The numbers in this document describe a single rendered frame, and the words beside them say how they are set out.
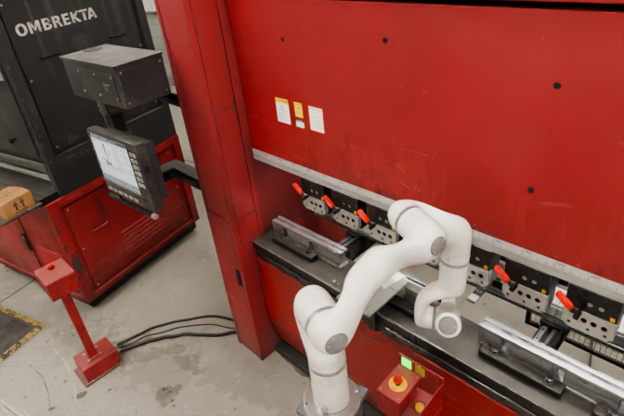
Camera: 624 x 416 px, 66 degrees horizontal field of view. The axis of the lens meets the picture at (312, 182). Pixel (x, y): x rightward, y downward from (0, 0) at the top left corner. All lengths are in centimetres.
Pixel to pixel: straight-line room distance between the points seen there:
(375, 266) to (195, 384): 204
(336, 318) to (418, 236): 32
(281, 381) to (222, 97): 173
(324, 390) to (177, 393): 174
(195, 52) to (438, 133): 112
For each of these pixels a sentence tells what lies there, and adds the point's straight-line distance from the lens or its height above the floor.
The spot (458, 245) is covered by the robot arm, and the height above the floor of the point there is 149.
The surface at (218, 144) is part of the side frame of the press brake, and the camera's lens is 235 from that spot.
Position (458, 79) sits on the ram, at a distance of 156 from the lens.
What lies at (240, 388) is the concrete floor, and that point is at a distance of 314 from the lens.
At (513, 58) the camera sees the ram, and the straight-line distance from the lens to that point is 147.
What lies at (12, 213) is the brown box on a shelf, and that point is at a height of 102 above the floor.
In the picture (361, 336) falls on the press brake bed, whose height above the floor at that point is 66.
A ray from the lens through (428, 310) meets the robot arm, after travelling 175.
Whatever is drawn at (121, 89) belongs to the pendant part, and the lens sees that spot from 223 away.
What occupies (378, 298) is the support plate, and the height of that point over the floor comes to 100.
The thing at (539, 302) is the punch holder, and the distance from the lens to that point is 180.
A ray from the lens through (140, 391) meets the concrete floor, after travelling 334.
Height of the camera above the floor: 240
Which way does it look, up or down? 29 degrees down
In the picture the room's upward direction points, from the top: 7 degrees counter-clockwise
